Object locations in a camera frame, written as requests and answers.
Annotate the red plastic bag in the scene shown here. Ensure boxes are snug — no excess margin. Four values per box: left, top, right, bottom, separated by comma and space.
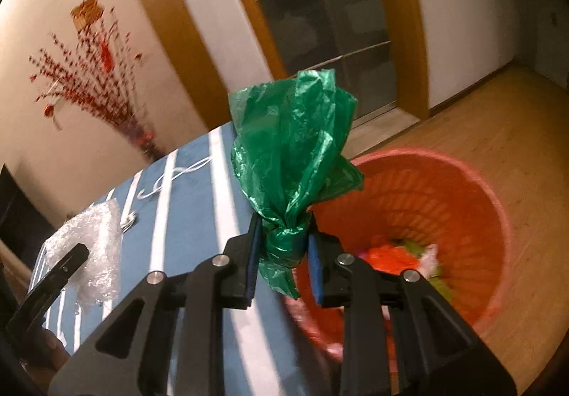
359, 245, 420, 275

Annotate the white plastic bag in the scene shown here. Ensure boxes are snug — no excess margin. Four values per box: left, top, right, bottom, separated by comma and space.
416, 244, 442, 279

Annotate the light green plastic bag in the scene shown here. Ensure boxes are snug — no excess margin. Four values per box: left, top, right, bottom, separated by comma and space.
395, 239, 453, 302

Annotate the dark green plastic bag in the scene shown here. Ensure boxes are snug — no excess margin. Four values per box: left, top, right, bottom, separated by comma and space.
229, 69, 363, 299

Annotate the left hand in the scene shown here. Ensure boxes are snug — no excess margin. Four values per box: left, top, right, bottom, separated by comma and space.
23, 327, 70, 380

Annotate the clear bubble wrap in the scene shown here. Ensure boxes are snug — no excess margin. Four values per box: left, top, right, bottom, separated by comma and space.
43, 199, 122, 309

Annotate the black television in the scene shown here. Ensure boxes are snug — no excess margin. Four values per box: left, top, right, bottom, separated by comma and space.
0, 165, 55, 270

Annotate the orange plastic waste basket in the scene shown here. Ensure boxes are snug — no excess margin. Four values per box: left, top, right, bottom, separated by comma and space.
311, 148, 512, 335

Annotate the blue white striped tablecloth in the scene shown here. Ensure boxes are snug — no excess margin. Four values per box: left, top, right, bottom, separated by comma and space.
26, 121, 348, 396

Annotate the red hanging ornament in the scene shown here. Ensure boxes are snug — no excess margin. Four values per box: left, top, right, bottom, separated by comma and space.
69, 0, 117, 74

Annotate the glass door with wooden frame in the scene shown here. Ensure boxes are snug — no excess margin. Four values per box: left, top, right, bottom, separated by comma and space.
241, 0, 429, 122

